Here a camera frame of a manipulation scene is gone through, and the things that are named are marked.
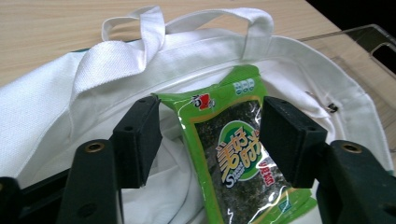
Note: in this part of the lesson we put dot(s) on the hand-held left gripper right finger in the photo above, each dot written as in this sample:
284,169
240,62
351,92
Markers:
289,140

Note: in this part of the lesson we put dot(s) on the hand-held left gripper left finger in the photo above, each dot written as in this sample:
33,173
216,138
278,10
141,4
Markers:
137,140

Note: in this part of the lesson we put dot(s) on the green seaweed snack packet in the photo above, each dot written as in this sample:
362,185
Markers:
211,140

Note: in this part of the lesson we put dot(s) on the white canvas tote bag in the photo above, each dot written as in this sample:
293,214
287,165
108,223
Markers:
46,109

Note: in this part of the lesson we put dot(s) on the clear acrylic tray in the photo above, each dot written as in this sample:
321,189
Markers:
351,59

